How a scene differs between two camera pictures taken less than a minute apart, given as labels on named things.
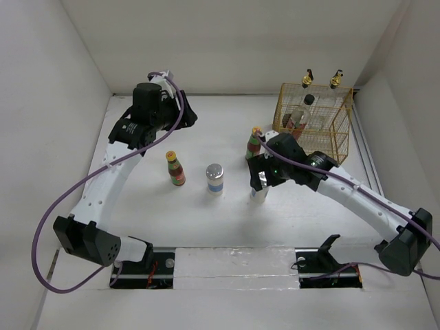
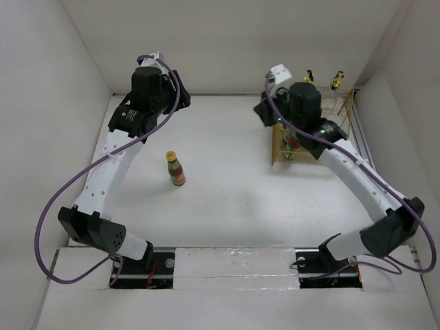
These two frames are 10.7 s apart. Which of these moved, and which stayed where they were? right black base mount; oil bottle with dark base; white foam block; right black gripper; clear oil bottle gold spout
Moved: right black gripper
Stayed: clear oil bottle gold spout; white foam block; oil bottle with dark base; right black base mount
